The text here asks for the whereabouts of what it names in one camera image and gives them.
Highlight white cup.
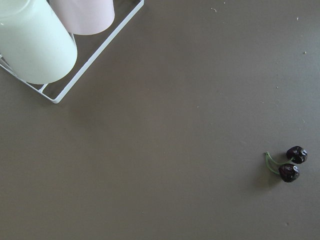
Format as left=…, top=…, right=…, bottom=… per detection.
left=0, top=0, right=78, bottom=85

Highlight pink cup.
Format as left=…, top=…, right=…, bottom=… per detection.
left=49, top=0, right=115, bottom=36

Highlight pair of dark cherries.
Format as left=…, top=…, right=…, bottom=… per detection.
left=264, top=145, right=308, bottom=183

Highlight white wire cup rack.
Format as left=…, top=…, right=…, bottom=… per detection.
left=0, top=0, right=145, bottom=104

